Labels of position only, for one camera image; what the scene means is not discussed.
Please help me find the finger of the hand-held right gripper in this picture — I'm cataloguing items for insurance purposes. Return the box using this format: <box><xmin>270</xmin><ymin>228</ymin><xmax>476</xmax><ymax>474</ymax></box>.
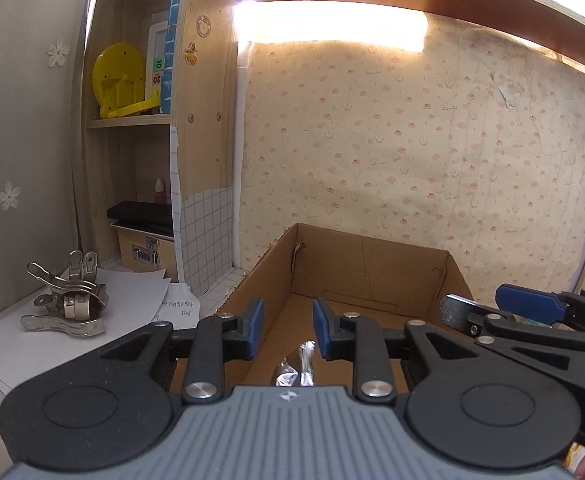
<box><xmin>496</xmin><ymin>284</ymin><xmax>585</xmax><ymax>333</ymax></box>
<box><xmin>467</xmin><ymin>311</ymin><xmax>585</xmax><ymax>392</ymax></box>

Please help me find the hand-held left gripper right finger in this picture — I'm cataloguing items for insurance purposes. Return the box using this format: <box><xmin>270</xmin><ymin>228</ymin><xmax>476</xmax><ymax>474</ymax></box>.
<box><xmin>312</xmin><ymin>299</ymin><xmax>478</xmax><ymax>406</ymax></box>

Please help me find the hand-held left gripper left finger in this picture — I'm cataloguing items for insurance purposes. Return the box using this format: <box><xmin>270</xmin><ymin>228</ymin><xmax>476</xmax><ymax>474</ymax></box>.
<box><xmin>100</xmin><ymin>297</ymin><xmax>266</xmax><ymax>406</ymax></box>

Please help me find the brown cardboard box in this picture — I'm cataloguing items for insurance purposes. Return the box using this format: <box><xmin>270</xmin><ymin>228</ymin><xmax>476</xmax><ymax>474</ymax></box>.
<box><xmin>170</xmin><ymin>222</ymin><xmax>475</xmax><ymax>396</ymax></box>

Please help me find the white grid desktop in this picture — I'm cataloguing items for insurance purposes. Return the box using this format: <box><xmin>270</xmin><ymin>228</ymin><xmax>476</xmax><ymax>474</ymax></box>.
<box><xmin>0</xmin><ymin>254</ymin><xmax>246</xmax><ymax>396</ymax></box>

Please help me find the handwritten white paper sheet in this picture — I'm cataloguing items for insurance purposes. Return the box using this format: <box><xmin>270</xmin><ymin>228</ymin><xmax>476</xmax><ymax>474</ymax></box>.
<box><xmin>150</xmin><ymin>282</ymin><xmax>202</xmax><ymax>333</ymax></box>

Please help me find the tan combination lock box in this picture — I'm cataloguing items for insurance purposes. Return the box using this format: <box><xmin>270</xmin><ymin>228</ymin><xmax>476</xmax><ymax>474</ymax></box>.
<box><xmin>115</xmin><ymin>227</ymin><xmax>178</xmax><ymax>273</ymax></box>

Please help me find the black pouch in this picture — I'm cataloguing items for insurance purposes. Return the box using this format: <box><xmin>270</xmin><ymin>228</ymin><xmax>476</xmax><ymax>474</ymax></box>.
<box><xmin>107</xmin><ymin>201</ymin><xmax>174</xmax><ymax>238</ymax></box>

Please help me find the silver metal clip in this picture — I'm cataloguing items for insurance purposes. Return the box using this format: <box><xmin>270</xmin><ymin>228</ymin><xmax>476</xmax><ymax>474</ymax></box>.
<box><xmin>26</xmin><ymin>261</ymin><xmax>109</xmax><ymax>321</ymax></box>
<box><xmin>21</xmin><ymin>305</ymin><xmax>106</xmax><ymax>338</ymax></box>
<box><xmin>68</xmin><ymin>250</ymin><xmax>99</xmax><ymax>283</ymax></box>

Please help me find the torn tape patch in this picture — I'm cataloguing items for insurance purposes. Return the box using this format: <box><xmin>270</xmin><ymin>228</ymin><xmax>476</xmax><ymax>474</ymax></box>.
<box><xmin>492</xmin><ymin>72</ymin><xmax>523</xmax><ymax>108</ymax></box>

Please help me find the wooden shelf unit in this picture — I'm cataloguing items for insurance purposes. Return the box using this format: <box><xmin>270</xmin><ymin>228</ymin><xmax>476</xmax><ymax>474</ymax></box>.
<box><xmin>80</xmin><ymin>0</ymin><xmax>585</xmax><ymax>281</ymax></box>

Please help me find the blue corrugated plastic sheet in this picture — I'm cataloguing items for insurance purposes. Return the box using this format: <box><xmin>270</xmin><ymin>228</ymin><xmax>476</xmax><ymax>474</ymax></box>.
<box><xmin>161</xmin><ymin>0</ymin><xmax>183</xmax><ymax>115</ymax></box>

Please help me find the grey flower curtain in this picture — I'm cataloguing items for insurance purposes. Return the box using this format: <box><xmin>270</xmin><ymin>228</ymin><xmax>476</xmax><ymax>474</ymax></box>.
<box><xmin>0</xmin><ymin>0</ymin><xmax>103</xmax><ymax>331</ymax></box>

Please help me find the yellow plastic round holder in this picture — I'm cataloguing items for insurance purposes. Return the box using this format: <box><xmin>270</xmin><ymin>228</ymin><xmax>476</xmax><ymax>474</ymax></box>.
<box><xmin>91</xmin><ymin>42</ymin><xmax>162</xmax><ymax>120</ymax></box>

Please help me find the white desk calendar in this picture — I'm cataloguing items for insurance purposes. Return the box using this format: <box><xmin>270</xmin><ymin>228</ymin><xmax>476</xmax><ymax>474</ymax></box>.
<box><xmin>145</xmin><ymin>10</ymin><xmax>173</xmax><ymax>101</ymax></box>

